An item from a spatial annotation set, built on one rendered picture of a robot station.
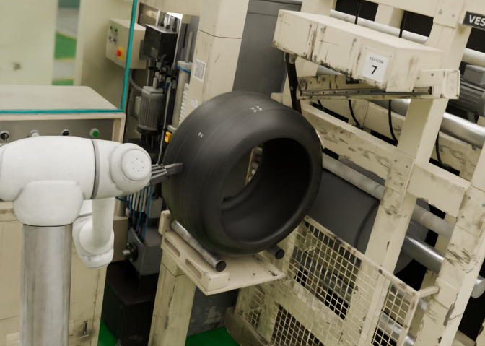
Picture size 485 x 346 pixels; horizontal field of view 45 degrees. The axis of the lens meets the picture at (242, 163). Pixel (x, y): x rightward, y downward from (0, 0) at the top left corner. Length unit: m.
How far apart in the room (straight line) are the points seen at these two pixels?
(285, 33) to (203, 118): 0.50
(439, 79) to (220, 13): 0.81
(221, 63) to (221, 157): 0.47
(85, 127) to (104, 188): 1.18
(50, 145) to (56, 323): 0.37
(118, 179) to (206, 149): 0.75
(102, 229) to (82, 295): 1.11
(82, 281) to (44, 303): 1.41
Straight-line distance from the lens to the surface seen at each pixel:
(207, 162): 1.92
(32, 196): 1.22
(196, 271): 2.25
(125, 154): 1.22
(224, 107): 2.03
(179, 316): 2.72
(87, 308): 2.79
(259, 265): 2.40
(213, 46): 2.21
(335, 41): 2.09
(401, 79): 1.97
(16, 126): 2.32
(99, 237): 1.68
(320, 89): 2.32
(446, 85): 2.00
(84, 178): 1.23
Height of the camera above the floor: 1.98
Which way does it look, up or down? 20 degrees down
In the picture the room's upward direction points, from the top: 11 degrees clockwise
